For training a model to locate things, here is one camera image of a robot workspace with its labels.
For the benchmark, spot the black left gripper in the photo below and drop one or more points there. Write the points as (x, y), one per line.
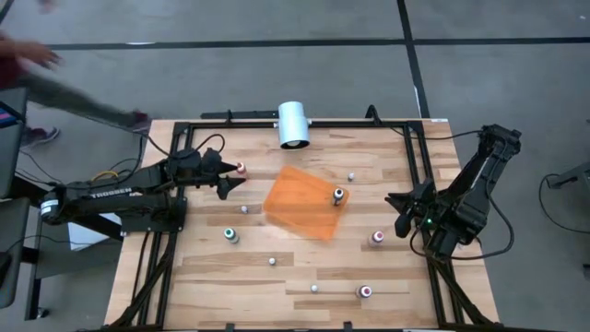
(200, 168)

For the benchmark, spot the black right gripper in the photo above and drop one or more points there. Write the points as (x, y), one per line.
(423, 203)

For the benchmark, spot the orange food coloring bottle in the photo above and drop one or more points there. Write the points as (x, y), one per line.
(240, 169)

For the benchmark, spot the pink food coloring bottle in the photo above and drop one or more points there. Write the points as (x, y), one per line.
(377, 237)

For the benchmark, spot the green food coloring bottle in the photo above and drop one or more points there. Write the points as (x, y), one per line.
(229, 233)

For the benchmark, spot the black food coloring bottle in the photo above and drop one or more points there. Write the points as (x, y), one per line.
(338, 193)

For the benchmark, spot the red food coloring bottle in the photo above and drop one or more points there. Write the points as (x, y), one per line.
(365, 291)

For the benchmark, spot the small white cap bottom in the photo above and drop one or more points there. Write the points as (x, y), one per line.
(314, 288)

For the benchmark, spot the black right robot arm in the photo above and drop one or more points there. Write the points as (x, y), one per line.
(479, 184)

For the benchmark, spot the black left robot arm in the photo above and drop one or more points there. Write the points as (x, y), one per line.
(115, 198)

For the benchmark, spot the black metal bar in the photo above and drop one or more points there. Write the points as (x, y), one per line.
(249, 114)

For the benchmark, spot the orange translucent plastic tray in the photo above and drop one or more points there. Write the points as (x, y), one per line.
(299, 203)

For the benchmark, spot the white paper sheet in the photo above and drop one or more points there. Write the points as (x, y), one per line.
(92, 237)

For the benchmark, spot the grey stand foot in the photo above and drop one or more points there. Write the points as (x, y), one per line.
(574, 175)

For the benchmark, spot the person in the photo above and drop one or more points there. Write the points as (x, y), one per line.
(60, 97)

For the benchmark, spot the grey monitor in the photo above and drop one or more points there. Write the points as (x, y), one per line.
(11, 152)

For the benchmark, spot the black aluminium table frame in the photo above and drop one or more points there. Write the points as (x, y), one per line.
(345, 123)

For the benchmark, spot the black table-edge bracket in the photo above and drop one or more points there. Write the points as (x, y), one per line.
(348, 326)
(229, 327)

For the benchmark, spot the black stand frame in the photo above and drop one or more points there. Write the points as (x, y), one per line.
(32, 276)

